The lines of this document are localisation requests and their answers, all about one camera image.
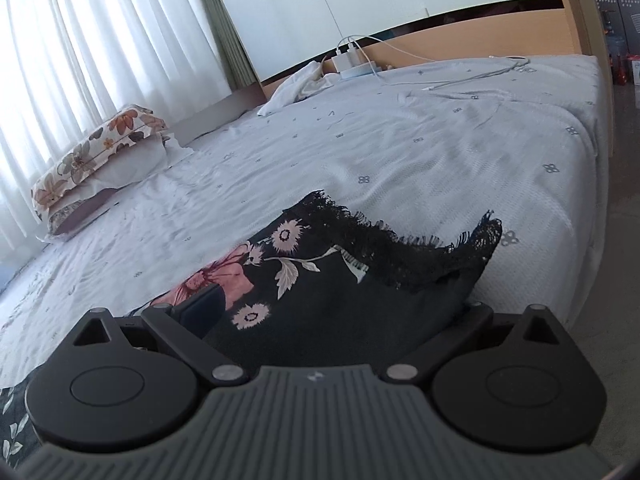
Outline white pillow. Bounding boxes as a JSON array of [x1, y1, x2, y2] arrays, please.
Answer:
[[75, 132, 195, 200]]

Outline grey printed box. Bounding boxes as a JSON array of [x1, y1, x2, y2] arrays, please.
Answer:
[[584, 0, 640, 88]]

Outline wooden headboard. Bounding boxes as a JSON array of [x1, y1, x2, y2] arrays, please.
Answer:
[[259, 6, 592, 107]]

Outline light grey bed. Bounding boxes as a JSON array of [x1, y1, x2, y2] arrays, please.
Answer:
[[0, 52, 617, 396]]

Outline green curtain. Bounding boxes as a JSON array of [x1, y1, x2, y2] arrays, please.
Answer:
[[191, 0, 262, 95]]

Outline crumpled white cloth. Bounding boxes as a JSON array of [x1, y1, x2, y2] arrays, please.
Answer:
[[257, 60, 343, 117]]

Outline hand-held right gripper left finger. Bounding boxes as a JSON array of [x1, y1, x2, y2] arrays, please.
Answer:
[[71, 284, 249, 387]]

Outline orange flower print pillow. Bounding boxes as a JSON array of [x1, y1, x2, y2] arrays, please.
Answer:
[[31, 103, 169, 211]]

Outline mauve small print pillow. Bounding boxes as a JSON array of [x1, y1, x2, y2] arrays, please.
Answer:
[[46, 186, 123, 239]]

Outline white charging cable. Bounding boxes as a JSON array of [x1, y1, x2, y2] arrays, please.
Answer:
[[336, 34, 532, 93]]

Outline white sheer curtain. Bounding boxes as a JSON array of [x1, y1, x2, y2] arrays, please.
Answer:
[[0, 0, 234, 273]]

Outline light blue flat device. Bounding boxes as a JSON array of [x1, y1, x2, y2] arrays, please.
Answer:
[[340, 61, 382, 81]]

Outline black floral pants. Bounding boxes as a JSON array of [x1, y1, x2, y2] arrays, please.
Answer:
[[0, 190, 503, 463]]

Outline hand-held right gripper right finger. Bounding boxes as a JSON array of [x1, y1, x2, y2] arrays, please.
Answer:
[[382, 301, 569, 387]]

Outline white power adapter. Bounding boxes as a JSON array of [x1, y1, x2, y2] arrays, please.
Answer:
[[332, 45, 367, 72]]

